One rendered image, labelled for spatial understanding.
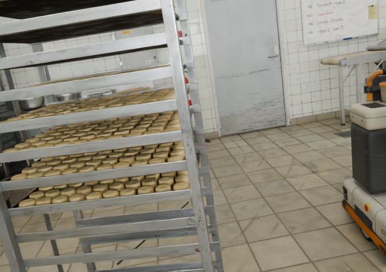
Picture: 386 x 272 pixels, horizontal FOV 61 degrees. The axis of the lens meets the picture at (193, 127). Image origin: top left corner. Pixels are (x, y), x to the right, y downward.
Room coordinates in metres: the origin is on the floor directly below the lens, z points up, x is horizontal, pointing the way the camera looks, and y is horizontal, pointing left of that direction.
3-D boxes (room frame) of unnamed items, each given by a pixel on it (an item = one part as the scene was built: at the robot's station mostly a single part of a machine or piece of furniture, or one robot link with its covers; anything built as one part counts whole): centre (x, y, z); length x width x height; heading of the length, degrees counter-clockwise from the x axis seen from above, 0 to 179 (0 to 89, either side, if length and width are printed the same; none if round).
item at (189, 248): (0.95, 0.32, 0.69); 0.64 x 0.03 x 0.03; 84
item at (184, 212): (1.34, 0.28, 0.60); 0.64 x 0.03 x 0.03; 84
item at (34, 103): (4.05, 1.91, 0.95); 0.39 x 0.39 x 0.14
